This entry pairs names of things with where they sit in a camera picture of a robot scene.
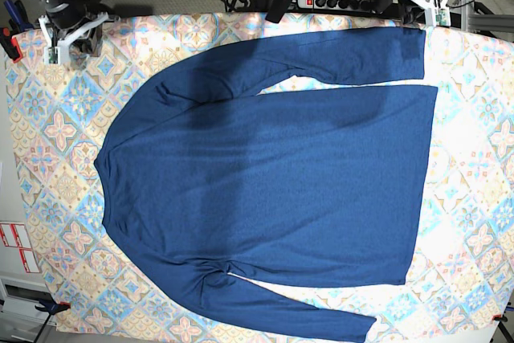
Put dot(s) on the white power strip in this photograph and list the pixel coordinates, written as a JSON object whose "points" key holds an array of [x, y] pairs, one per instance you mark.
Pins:
{"points": [[367, 6]]}

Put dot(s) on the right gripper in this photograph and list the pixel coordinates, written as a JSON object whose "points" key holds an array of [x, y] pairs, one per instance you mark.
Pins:
{"points": [[72, 22]]}

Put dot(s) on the aluminium frame right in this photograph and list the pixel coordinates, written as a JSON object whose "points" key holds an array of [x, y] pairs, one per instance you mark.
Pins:
{"points": [[493, 18]]}

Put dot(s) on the red-black clamp top left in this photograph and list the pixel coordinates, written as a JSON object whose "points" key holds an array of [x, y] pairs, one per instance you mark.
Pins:
{"points": [[10, 45]]}

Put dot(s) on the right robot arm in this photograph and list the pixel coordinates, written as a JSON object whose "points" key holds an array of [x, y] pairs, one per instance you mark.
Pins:
{"points": [[85, 49]]}

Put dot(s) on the black red-lettered bar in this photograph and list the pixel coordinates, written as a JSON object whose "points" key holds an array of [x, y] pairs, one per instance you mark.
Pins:
{"points": [[277, 10]]}

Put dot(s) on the blue clamp top left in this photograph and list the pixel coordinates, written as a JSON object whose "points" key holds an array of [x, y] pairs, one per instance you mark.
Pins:
{"points": [[19, 21]]}

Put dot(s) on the red-white labels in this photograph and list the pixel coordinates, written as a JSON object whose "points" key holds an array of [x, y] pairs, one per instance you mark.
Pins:
{"points": [[14, 237]]}

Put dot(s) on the clamp bottom right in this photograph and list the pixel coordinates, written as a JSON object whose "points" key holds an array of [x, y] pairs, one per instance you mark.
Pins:
{"points": [[500, 318]]}

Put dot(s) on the blue long-sleeve shirt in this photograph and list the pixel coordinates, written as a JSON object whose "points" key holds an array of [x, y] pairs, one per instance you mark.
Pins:
{"points": [[297, 160]]}

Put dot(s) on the clamp bottom left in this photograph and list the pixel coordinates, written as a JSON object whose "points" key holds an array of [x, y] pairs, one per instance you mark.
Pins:
{"points": [[51, 307]]}

